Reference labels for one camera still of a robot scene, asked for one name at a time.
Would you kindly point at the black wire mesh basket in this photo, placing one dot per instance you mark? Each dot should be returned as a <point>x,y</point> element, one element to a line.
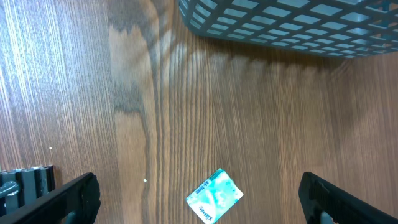
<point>328,28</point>

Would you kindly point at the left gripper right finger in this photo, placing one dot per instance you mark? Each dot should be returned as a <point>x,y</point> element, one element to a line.
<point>323,202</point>

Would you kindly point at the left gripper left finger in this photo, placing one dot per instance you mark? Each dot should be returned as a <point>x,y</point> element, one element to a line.
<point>77,201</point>

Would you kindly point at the teal tissue pack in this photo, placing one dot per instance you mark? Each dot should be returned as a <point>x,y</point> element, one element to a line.
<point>214,197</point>

